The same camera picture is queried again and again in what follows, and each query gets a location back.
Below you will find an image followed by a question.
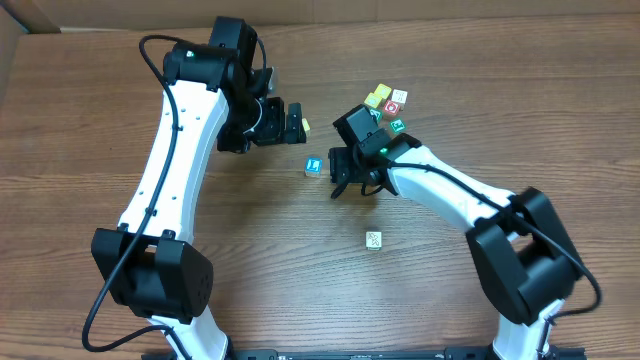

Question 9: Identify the white block red print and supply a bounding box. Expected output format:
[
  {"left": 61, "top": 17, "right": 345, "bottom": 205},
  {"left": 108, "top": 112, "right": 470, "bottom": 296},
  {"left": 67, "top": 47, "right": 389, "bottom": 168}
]
[{"left": 391, "top": 89, "right": 408, "bottom": 110}]

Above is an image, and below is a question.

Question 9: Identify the red apple wooden block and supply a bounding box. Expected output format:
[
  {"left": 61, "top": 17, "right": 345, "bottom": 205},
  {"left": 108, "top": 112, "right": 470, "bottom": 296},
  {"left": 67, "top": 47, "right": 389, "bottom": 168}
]
[{"left": 382, "top": 100, "right": 401, "bottom": 118}]

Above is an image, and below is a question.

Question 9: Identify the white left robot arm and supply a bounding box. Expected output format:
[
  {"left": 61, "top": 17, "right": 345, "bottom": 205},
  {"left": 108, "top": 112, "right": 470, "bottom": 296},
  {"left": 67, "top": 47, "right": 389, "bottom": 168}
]
[{"left": 91, "top": 17, "right": 307, "bottom": 359}]

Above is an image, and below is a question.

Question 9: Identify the yellow block back left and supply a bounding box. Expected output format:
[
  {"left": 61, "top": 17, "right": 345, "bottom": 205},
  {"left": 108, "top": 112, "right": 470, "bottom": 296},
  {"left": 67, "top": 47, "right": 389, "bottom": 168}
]
[{"left": 363, "top": 93, "right": 383, "bottom": 109}]

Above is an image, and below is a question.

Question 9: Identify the green Z wooden block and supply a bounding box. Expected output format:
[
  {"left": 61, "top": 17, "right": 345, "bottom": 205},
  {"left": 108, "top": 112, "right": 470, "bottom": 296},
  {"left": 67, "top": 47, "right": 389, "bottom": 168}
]
[{"left": 370, "top": 109, "right": 382, "bottom": 124}]

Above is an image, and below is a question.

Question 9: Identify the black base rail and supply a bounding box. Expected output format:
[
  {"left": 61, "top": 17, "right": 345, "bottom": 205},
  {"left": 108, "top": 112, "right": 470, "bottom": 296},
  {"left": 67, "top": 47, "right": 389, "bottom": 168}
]
[{"left": 141, "top": 347, "right": 587, "bottom": 360}]

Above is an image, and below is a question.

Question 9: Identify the blue L wooden block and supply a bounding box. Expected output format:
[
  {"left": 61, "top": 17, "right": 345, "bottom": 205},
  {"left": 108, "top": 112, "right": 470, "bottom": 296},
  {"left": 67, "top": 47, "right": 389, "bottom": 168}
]
[{"left": 304, "top": 157, "right": 323, "bottom": 177}]

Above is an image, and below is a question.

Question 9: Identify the plain yellow wooden block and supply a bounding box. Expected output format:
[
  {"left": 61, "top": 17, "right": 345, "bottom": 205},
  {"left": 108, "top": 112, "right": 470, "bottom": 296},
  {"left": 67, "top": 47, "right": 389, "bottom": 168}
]
[{"left": 301, "top": 118, "right": 311, "bottom": 136}]

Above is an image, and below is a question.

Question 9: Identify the yellow block back top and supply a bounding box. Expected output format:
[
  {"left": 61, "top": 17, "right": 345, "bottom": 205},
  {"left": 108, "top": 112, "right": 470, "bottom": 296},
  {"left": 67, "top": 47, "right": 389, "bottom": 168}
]
[{"left": 374, "top": 83, "right": 392, "bottom": 99}]

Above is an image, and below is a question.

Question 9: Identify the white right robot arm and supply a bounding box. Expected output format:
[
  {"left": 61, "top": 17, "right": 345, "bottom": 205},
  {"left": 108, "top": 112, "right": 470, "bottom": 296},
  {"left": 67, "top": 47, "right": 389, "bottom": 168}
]
[{"left": 329, "top": 105, "right": 586, "bottom": 359}]

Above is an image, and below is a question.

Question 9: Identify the green E wooden block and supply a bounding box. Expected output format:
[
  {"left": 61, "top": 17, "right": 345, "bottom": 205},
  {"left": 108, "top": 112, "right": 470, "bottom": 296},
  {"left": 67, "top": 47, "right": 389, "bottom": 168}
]
[{"left": 389, "top": 119, "right": 406, "bottom": 134}]

